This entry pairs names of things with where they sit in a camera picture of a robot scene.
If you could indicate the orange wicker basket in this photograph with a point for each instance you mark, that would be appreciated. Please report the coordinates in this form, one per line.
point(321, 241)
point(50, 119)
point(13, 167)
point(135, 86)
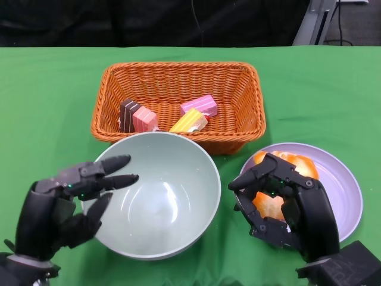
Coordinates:
point(238, 89)

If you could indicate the salmon cake with brown top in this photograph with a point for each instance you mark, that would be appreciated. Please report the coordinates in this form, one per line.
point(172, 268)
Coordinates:
point(140, 119)

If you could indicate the grey metal frame post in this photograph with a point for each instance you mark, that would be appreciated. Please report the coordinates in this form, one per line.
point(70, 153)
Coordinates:
point(312, 24)

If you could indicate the pink striped toy cake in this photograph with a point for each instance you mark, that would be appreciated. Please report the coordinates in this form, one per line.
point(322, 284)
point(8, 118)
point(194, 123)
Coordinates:
point(199, 104)

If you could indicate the lavender plate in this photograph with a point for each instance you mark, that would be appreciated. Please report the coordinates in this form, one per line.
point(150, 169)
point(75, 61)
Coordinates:
point(339, 184)

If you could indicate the grey-green bowl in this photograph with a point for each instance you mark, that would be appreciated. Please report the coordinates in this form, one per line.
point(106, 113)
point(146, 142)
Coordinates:
point(166, 193)

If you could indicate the black cloth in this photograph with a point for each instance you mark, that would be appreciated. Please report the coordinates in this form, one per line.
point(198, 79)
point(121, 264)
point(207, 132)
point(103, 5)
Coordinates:
point(89, 21)

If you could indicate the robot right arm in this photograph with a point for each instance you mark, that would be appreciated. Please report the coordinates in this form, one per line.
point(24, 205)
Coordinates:
point(345, 268)

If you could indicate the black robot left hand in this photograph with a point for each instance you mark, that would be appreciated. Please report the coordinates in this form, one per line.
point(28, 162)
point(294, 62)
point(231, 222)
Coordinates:
point(38, 214)

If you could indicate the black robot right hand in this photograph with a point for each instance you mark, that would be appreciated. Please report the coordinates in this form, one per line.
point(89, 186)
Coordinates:
point(318, 217)

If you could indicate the plain green tablecloth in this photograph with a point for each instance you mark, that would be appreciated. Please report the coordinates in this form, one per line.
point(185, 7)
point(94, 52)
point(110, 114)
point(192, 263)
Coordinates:
point(312, 89)

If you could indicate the yellow toy cake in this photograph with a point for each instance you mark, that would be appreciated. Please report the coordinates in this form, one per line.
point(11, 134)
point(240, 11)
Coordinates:
point(187, 122)

